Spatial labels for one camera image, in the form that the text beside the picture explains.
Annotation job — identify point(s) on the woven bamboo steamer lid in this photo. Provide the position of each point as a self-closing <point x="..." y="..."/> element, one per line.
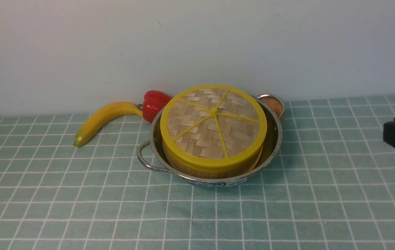
<point x="213" y="126"/>

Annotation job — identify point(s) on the stainless steel pot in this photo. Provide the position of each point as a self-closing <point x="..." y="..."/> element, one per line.
<point x="271" y="147"/>

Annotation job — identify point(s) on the orange fruit behind pot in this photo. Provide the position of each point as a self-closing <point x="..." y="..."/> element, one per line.
<point x="274" y="104"/>

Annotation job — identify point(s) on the red bell pepper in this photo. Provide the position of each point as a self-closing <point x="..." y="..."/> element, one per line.
<point x="153" y="102"/>

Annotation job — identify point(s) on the yellow banana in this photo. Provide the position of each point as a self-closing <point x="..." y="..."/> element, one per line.
<point x="101" y="117"/>

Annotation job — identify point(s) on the bamboo steamer basket yellow rim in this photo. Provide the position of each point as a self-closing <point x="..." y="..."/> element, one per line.
<point x="232" y="170"/>

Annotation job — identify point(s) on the green checkered tablecloth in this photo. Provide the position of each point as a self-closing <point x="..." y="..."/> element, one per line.
<point x="330" y="187"/>

